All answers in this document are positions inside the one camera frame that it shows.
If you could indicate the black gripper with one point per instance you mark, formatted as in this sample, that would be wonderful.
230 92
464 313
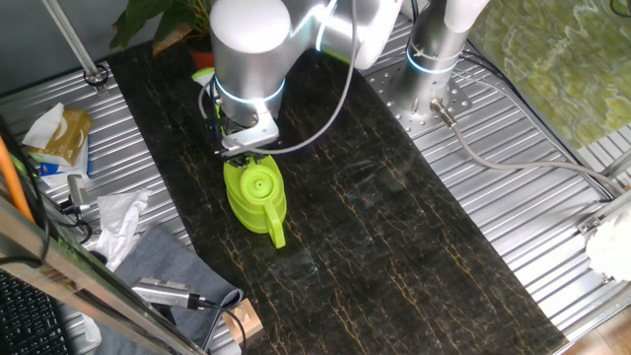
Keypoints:
241 157

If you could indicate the green plastic watering can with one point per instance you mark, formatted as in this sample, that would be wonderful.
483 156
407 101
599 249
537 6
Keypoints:
256 202

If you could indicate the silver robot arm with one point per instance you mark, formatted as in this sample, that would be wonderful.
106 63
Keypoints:
251 54

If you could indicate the red plant pot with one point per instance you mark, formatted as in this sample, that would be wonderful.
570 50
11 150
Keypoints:
202 59

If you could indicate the anthurium plant with broad leaves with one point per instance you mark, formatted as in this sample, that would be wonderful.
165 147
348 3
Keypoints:
158 20

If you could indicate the grey towel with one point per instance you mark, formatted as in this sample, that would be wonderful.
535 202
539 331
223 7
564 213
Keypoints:
162 261

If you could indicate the crumpled white tissue paper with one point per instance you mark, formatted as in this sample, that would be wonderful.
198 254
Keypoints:
118 222

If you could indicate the dark marbled table mat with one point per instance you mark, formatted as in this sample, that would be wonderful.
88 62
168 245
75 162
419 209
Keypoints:
370 246

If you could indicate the wooden block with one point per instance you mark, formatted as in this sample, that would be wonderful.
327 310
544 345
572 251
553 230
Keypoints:
246 318

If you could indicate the yellow tissue box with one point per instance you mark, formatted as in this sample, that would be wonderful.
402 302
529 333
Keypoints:
69 135

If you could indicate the blue and white box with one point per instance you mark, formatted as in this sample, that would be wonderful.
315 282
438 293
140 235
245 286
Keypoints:
54 170

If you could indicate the silver support pole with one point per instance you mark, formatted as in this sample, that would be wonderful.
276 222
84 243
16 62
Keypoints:
74 42

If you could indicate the orange tube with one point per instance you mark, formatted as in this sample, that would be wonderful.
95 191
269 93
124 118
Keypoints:
12 180

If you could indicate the black keyboard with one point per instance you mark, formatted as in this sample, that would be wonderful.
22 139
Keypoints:
24 320

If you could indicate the green marbled sheet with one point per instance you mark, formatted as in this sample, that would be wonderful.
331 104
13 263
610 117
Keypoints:
557 59

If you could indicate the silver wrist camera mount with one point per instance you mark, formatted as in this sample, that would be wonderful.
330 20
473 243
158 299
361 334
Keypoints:
251 135

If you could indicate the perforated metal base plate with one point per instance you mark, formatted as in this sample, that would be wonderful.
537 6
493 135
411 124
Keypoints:
389 96

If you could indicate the silver finned camera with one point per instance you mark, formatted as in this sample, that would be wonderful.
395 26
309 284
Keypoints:
162 292

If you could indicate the small silver camera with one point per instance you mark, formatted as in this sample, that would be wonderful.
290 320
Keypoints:
76 190

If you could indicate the aluminium frame bar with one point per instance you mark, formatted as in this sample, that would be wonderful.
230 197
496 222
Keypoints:
74 276

